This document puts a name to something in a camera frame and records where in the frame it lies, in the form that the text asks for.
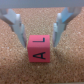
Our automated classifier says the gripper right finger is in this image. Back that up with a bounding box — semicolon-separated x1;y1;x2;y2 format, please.
52;7;84;48

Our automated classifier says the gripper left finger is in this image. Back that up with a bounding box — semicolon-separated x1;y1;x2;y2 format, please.
0;8;27;48

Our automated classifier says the pink block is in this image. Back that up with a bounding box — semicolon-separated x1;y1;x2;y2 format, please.
27;34;55;63

